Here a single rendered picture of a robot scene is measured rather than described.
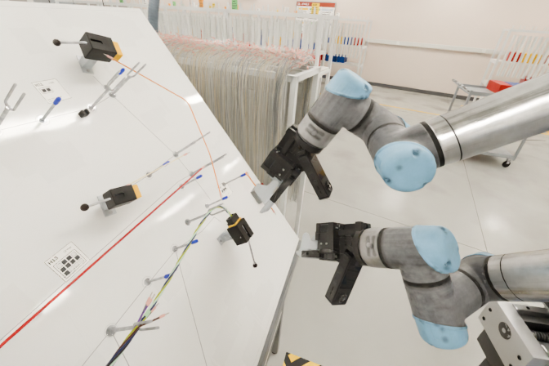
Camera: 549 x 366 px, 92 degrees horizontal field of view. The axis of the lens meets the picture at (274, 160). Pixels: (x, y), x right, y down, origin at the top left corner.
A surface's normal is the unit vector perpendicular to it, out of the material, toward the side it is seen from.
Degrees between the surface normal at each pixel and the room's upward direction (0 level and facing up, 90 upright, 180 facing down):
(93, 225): 52
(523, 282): 87
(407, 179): 90
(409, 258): 80
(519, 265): 65
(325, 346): 0
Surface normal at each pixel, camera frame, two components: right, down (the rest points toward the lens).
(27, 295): 0.79, -0.38
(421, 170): -0.11, 0.47
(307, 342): 0.06, -0.87
